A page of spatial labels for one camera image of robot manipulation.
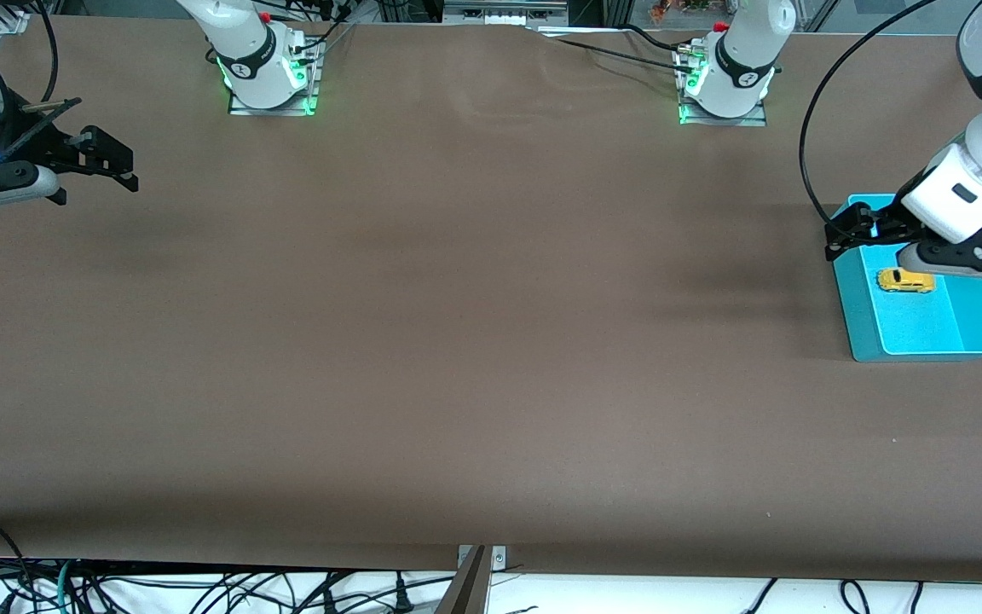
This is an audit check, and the long black table cable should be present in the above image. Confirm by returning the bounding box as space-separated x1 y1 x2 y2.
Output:
538 31 696 74

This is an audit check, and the dark grey profile leg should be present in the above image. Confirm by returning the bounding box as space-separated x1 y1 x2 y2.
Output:
435 546 492 614

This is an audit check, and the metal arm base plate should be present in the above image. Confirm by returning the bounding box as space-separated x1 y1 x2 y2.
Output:
228 38 321 117
677 47 769 127

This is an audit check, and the short black table cable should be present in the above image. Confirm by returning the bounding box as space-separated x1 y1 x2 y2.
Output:
623 24 696 55

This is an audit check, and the teal plastic bin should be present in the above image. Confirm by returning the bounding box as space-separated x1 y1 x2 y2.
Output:
832 194 982 362

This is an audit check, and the grey socket strip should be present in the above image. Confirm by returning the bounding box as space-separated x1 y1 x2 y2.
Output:
444 0 570 26

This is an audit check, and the teal floor cable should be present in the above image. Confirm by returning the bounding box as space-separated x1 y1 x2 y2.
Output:
55 559 77 614

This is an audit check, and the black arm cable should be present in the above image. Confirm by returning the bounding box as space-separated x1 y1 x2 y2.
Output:
31 0 62 105
799 0 939 223

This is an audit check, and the black cable with plug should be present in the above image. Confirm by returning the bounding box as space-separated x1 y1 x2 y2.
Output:
387 573 417 614

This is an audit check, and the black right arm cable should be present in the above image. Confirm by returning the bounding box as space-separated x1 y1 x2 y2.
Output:
31 0 62 105

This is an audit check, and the metal table clamp plate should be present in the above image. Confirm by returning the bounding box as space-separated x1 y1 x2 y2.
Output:
457 544 508 571

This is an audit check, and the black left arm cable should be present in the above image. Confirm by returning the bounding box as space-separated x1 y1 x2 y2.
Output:
799 0 939 223

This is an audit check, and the yellow toy beetle car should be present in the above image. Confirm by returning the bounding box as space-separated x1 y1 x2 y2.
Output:
875 267 937 295

